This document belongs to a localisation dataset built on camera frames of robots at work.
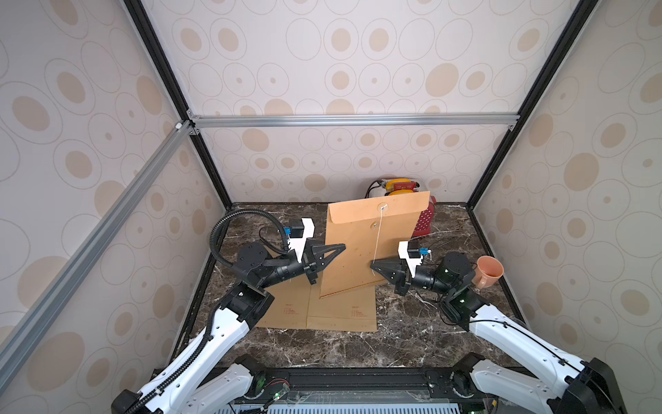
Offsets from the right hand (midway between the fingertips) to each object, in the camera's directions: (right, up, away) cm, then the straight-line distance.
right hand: (372, 272), depth 65 cm
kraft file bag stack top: (-4, -17, +22) cm, 28 cm away
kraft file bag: (-26, -16, +24) cm, 39 cm away
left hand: (-7, +6, -9) cm, 13 cm away
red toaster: (+13, +27, +32) cm, 43 cm away
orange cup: (+47, -5, +30) cm, 56 cm away
